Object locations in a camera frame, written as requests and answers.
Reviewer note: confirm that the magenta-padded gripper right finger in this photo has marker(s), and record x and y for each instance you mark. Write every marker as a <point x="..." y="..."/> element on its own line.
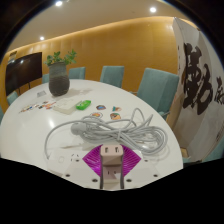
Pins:
<point x="141" y="173"/>

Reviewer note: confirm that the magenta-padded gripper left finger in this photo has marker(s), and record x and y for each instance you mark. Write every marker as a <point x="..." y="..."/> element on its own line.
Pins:
<point x="81" y="173"/>

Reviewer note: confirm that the small white charger block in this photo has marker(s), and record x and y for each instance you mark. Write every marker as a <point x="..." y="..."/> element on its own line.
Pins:
<point x="111" y="156"/>

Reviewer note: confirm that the white power strip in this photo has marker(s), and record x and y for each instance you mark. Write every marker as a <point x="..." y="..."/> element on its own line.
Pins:
<point x="61" y="160"/>

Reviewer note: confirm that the round colourful badge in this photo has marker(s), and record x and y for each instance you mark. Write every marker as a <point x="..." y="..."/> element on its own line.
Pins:
<point x="116" y="108"/>
<point x="115" y="116"/>
<point x="101" y="107"/>
<point x="96" y="115"/>

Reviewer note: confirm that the flat white box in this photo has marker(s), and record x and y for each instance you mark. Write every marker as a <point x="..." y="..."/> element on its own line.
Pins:
<point x="65" y="107"/>

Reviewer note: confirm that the small green packet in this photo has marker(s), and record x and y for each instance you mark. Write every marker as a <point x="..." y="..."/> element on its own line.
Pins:
<point x="83" y="105"/>

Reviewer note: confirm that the teal upholstered chair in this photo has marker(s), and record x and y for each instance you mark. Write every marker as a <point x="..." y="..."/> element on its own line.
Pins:
<point x="216" y="150"/>

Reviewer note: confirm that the small colourful stickers row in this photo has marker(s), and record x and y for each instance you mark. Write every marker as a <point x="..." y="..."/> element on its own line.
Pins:
<point x="38" y="106"/>

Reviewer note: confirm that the teal chairs group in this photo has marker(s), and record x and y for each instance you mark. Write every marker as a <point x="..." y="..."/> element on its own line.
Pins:
<point x="156" y="86"/>

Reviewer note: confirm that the small grey card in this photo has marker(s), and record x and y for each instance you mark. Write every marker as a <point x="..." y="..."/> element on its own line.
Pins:
<point x="41" y="94"/>

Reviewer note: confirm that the potted plant in dark vase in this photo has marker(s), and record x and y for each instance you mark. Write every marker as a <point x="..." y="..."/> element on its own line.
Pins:
<point x="59" y="80"/>

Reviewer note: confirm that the calligraphy folding screen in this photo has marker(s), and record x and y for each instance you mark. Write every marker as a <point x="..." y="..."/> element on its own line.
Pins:
<point x="200" y="83"/>

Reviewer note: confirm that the ceiling lights group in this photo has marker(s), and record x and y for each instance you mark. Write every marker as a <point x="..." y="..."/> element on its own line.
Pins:
<point x="153" y="9"/>

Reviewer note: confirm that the black wall television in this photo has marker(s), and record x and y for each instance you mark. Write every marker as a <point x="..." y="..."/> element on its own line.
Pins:
<point x="23" y="71"/>

